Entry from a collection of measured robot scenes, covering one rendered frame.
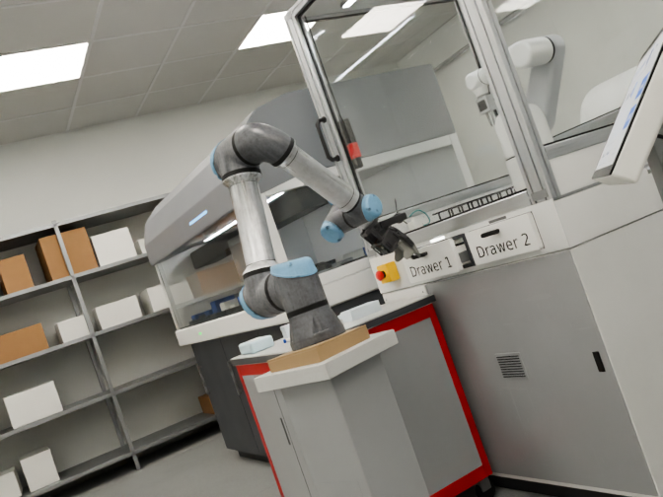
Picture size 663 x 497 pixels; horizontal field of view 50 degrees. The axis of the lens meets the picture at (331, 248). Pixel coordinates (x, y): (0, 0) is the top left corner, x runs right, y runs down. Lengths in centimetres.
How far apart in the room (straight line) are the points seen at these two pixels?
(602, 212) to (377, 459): 96
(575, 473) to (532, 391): 28
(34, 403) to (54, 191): 179
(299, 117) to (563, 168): 149
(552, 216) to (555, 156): 17
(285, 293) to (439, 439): 93
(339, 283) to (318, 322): 133
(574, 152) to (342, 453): 107
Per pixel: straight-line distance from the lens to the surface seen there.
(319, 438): 187
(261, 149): 197
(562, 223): 206
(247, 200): 201
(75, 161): 646
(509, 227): 217
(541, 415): 240
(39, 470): 580
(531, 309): 224
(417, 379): 249
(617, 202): 224
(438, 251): 237
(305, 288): 183
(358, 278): 320
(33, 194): 636
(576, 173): 215
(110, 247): 585
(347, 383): 180
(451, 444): 257
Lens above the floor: 97
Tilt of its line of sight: 1 degrees up
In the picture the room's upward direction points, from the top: 19 degrees counter-clockwise
